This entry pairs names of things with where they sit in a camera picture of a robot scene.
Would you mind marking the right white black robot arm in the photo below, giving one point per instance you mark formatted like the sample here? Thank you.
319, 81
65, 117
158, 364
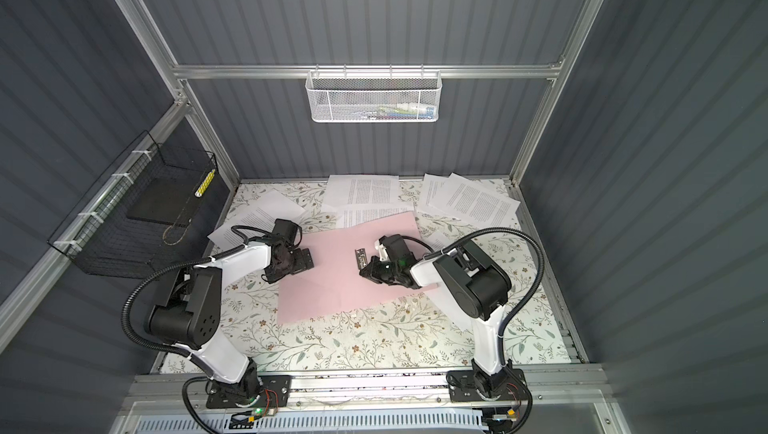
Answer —
466, 284

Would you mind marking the printed sheet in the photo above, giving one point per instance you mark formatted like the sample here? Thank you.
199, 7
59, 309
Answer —
260, 213
349, 216
473, 203
353, 190
431, 184

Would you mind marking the pink paper folder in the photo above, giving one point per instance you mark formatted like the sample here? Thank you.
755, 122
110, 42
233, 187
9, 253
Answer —
334, 285

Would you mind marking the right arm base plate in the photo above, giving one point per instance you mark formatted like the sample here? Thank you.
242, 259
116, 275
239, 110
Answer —
476, 386

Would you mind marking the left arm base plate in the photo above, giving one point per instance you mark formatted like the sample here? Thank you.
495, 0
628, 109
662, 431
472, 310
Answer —
270, 391

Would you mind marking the aluminium front rail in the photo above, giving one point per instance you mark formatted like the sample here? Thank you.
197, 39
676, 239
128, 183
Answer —
380, 388

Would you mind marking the black flat pad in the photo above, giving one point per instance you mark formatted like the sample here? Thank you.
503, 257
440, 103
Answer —
170, 202

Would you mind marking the black wire basket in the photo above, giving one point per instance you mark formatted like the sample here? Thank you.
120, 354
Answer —
99, 239

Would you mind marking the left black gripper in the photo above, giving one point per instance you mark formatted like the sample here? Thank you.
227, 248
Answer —
302, 261

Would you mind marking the white wire mesh basket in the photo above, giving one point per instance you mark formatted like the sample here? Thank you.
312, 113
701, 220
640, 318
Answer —
332, 99

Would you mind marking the yellow marker pen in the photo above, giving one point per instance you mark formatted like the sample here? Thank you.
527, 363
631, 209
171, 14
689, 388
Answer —
205, 183

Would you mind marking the metal folder clip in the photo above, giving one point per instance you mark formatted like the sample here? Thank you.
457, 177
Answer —
361, 258

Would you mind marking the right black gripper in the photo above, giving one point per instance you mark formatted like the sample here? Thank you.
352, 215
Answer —
375, 276

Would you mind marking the markers in white basket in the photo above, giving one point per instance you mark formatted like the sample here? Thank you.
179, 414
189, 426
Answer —
408, 111

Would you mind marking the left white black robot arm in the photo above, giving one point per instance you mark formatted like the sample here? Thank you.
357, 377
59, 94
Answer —
188, 304

